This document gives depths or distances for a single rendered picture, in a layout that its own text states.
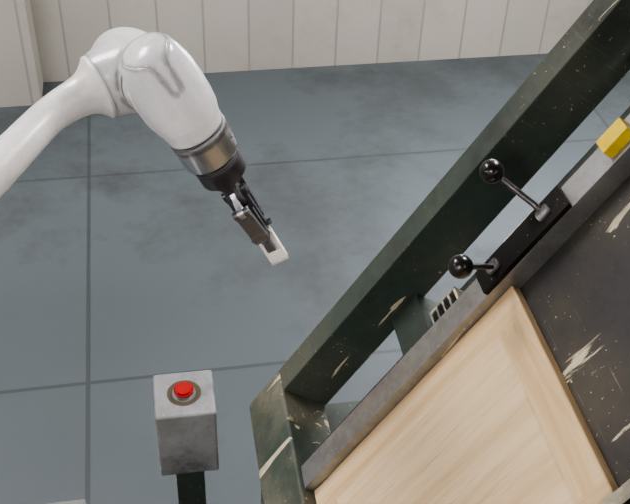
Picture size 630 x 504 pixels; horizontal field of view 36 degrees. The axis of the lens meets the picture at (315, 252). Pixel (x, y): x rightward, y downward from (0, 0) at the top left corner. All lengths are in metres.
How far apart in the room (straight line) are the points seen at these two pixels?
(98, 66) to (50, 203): 2.63
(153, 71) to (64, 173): 2.93
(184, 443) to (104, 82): 0.81
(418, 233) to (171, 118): 0.59
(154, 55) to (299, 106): 3.33
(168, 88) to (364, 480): 0.78
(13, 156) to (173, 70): 0.25
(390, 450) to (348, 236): 2.21
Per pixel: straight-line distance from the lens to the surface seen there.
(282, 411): 1.95
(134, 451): 3.07
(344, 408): 2.11
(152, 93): 1.34
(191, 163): 1.42
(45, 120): 1.45
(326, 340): 1.89
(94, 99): 1.48
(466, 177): 1.71
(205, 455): 2.01
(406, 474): 1.63
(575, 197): 1.50
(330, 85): 4.82
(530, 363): 1.48
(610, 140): 1.48
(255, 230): 1.50
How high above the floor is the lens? 2.37
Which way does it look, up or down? 39 degrees down
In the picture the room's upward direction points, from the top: 2 degrees clockwise
